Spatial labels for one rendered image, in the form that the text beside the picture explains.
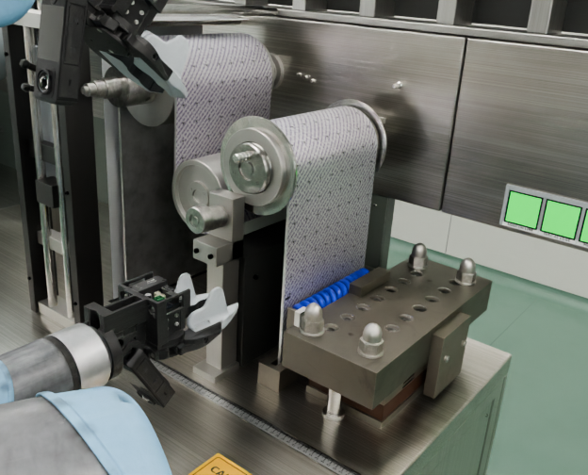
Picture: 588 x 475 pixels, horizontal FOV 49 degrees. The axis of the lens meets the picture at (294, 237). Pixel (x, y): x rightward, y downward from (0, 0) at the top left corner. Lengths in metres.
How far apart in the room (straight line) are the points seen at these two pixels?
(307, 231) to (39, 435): 0.71
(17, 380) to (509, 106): 0.81
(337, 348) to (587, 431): 1.92
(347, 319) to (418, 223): 2.94
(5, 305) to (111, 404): 1.00
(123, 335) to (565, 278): 3.12
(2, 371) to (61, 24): 0.34
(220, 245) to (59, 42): 0.40
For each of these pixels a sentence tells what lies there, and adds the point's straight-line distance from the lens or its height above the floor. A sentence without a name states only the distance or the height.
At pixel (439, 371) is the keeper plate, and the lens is 1.04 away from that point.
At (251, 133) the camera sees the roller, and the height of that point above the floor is 1.30.
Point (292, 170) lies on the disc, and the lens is 0.91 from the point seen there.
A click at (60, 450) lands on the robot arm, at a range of 0.34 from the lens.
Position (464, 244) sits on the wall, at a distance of 3.84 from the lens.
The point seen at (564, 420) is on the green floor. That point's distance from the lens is 2.77.
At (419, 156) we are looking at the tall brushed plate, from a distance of 1.17.
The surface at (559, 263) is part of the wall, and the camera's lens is 3.68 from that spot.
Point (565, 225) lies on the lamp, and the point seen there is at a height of 1.18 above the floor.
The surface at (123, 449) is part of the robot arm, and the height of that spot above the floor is 1.29.
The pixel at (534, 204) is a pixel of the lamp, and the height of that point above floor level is 1.20.
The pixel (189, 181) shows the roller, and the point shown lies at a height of 1.19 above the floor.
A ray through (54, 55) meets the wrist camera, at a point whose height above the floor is 1.43.
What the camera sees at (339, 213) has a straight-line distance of 1.06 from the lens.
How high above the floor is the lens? 1.51
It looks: 22 degrees down
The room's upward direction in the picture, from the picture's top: 4 degrees clockwise
